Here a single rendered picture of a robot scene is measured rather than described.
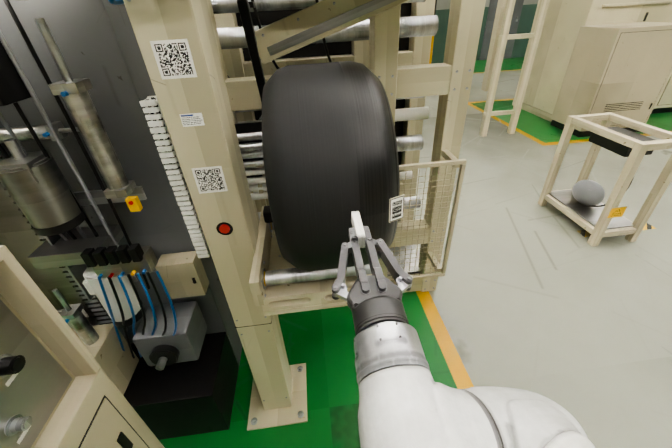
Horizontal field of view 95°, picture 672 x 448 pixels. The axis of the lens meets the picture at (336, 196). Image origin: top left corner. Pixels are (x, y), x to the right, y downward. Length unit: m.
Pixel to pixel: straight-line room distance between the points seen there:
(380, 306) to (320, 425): 1.31
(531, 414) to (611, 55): 4.65
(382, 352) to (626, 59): 4.86
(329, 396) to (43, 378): 1.18
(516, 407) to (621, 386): 1.72
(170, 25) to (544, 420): 0.86
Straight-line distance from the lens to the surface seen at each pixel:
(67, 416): 0.95
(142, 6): 0.80
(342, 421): 1.72
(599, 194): 3.07
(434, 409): 0.39
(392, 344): 0.41
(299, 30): 1.14
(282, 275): 0.96
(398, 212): 0.71
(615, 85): 5.12
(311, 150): 0.64
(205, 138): 0.82
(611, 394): 2.12
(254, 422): 1.75
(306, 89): 0.71
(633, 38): 5.04
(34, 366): 0.91
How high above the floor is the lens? 1.59
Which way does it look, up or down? 31 degrees down
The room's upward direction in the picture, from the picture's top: 3 degrees counter-clockwise
